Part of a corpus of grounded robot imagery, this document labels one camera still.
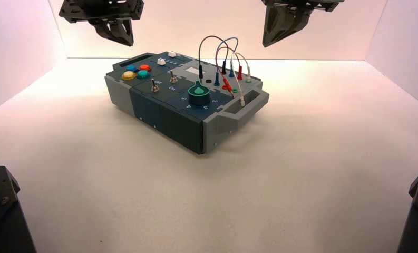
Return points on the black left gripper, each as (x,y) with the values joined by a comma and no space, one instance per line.
(100,10)

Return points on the white square key switch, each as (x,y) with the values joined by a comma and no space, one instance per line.
(161,61)
(172,53)

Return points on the red push button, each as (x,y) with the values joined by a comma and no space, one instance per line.
(145,67)

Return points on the metal toggle switch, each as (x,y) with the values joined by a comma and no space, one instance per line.
(154,87)
(173,78)

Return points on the small white display window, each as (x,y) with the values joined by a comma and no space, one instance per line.
(193,70)

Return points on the grey and blue control box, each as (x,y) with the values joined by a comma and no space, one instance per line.
(170,118)

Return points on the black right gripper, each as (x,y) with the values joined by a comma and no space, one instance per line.
(299,3)

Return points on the yellow push button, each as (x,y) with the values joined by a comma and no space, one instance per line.
(128,75)

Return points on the blue push button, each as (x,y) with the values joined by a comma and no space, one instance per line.
(131,68)

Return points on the green rotary knob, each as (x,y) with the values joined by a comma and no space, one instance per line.
(198,94)

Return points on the green push button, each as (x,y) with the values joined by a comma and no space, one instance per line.
(143,74)

